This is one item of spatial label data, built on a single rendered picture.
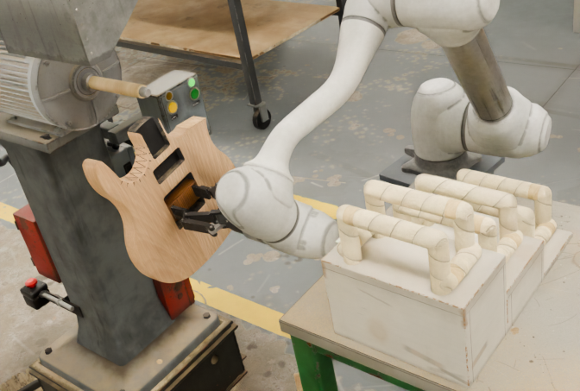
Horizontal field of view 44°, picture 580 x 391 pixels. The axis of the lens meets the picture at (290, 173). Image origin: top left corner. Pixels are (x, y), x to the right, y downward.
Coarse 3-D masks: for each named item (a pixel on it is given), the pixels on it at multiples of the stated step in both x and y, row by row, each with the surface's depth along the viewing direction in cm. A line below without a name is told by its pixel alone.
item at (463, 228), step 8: (472, 216) 112; (456, 224) 112; (464, 224) 112; (472, 224) 112; (456, 232) 113; (464, 232) 112; (472, 232) 113; (456, 240) 114; (464, 240) 113; (472, 240) 114; (456, 248) 115
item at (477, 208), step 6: (450, 198) 143; (474, 204) 140; (474, 210) 140; (480, 210) 139; (486, 210) 138; (492, 210) 138; (522, 210) 134; (528, 210) 134; (498, 216) 137; (522, 216) 134; (528, 216) 134; (534, 216) 134
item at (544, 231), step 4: (552, 220) 142; (540, 224) 142; (544, 224) 141; (548, 224) 141; (552, 224) 142; (556, 224) 142; (536, 228) 142; (540, 228) 140; (544, 228) 140; (548, 228) 140; (552, 228) 141; (556, 228) 142; (536, 232) 140; (540, 232) 139; (544, 232) 139; (548, 232) 140; (552, 232) 141; (536, 236) 138; (540, 236) 138; (544, 236) 139; (548, 236) 140; (544, 240) 138; (544, 244) 138
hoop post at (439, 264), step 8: (432, 248) 106; (440, 248) 106; (448, 248) 107; (432, 256) 107; (440, 256) 107; (448, 256) 108; (432, 264) 108; (440, 264) 108; (448, 264) 108; (432, 272) 109; (440, 272) 108; (448, 272) 109; (432, 280) 110; (440, 280) 109; (432, 288) 111; (440, 288) 110
